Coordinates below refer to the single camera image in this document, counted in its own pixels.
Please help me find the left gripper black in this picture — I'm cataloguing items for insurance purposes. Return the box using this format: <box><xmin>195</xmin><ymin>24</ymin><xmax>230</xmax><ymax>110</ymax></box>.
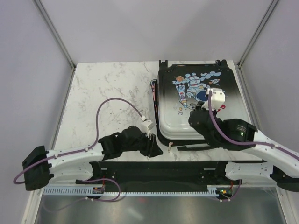
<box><xmin>122</xmin><ymin>130</ymin><xmax>163</xmax><ymax>157</ymax></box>

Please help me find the white suitcase with dark lining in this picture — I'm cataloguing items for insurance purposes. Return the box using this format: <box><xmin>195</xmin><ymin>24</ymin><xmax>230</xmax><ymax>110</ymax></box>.
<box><xmin>154</xmin><ymin>59</ymin><xmax>248</xmax><ymax>146</ymax></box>

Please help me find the pink navy floral garment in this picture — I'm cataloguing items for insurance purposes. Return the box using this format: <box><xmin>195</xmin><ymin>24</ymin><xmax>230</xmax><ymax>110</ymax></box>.
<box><xmin>150</xmin><ymin>79</ymin><xmax>157</xmax><ymax>104</ymax></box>

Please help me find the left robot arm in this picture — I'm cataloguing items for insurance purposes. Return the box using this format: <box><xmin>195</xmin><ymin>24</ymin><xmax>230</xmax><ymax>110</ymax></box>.
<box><xmin>22</xmin><ymin>126</ymin><xmax>163</xmax><ymax>191</ymax></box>

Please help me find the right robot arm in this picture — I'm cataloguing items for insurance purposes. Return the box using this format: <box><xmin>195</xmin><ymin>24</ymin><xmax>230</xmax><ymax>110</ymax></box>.
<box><xmin>188</xmin><ymin>104</ymin><xmax>299</xmax><ymax>192</ymax></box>

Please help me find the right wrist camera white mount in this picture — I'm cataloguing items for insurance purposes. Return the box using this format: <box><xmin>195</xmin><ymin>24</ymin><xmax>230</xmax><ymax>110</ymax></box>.
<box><xmin>201</xmin><ymin>87</ymin><xmax>226</xmax><ymax>111</ymax></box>

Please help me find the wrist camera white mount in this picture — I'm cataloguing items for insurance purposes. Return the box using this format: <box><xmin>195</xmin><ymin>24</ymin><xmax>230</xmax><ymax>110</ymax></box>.
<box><xmin>201</xmin><ymin>87</ymin><xmax>226</xmax><ymax>111</ymax></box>
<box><xmin>141</xmin><ymin>116</ymin><xmax>155</xmax><ymax>138</ymax></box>

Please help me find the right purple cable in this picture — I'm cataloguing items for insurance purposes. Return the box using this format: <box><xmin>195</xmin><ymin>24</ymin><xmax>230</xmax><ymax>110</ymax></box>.
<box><xmin>207</xmin><ymin>89</ymin><xmax>299</xmax><ymax>202</ymax></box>

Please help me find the purple cable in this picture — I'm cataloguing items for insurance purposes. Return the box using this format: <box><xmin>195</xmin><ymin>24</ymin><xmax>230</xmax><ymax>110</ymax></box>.
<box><xmin>12</xmin><ymin>98</ymin><xmax>150</xmax><ymax>202</ymax></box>
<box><xmin>207</xmin><ymin>89</ymin><xmax>299</xmax><ymax>202</ymax></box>

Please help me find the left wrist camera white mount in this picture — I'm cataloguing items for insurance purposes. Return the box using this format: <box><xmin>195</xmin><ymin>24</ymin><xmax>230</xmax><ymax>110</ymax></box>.
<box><xmin>141</xmin><ymin>116</ymin><xmax>155</xmax><ymax>138</ymax></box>

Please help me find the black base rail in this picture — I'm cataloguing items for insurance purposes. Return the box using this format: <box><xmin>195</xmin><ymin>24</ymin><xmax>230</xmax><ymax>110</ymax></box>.
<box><xmin>76</xmin><ymin>161</ymin><xmax>242</xmax><ymax>191</ymax></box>

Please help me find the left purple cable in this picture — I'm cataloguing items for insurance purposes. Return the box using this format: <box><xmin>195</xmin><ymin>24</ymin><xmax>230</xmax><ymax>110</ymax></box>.
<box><xmin>12</xmin><ymin>98</ymin><xmax>150</xmax><ymax>202</ymax></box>

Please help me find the light blue cable duct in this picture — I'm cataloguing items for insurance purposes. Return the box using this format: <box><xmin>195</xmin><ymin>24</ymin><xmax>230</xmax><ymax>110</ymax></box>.
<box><xmin>43</xmin><ymin>185</ymin><xmax>232</xmax><ymax>196</ymax></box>

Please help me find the left aluminium frame post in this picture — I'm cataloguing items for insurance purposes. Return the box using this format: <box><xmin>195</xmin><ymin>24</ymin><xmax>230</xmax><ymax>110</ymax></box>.
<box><xmin>32</xmin><ymin>0</ymin><xmax>76</xmax><ymax>70</ymax></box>

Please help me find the aluminium frame post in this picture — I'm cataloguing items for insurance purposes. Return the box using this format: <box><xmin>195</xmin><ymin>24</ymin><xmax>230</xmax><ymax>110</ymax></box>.
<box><xmin>237</xmin><ymin>0</ymin><xmax>280</xmax><ymax>68</ymax></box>
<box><xmin>32</xmin><ymin>0</ymin><xmax>76</xmax><ymax>70</ymax></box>

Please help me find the right aluminium frame post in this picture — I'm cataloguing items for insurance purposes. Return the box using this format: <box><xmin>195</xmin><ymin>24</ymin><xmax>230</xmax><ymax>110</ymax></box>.
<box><xmin>237</xmin><ymin>0</ymin><xmax>280</xmax><ymax>68</ymax></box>

